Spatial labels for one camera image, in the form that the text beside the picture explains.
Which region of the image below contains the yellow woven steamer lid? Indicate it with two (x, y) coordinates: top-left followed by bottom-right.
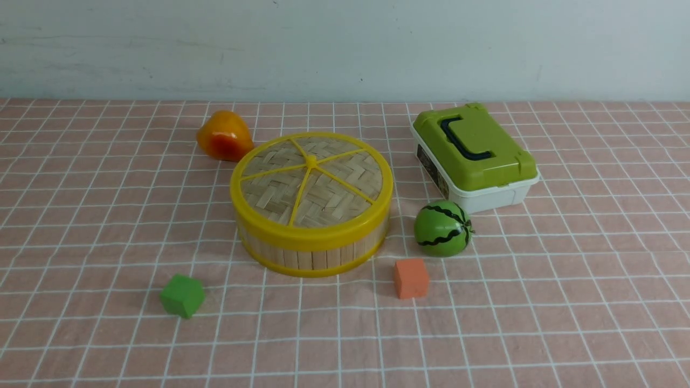
(230, 132), (394, 251)

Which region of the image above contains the bamboo steamer basket base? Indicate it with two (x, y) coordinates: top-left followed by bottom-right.
(237, 218), (390, 278)

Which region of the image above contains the green toy watermelon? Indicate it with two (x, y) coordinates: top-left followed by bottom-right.
(414, 200), (475, 258)

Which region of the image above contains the orange foam cube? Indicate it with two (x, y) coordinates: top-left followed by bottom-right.
(394, 258), (430, 300)

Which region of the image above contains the green and white lunch box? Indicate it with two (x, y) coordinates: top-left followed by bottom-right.
(411, 103), (541, 214)

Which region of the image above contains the orange toy pear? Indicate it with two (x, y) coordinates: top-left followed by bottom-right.
(196, 110), (254, 162)

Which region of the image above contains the green foam cube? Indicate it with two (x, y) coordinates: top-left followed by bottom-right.
(158, 274), (205, 319)

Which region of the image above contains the pink checkered tablecloth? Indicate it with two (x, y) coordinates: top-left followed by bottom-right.
(1, 98), (689, 387)

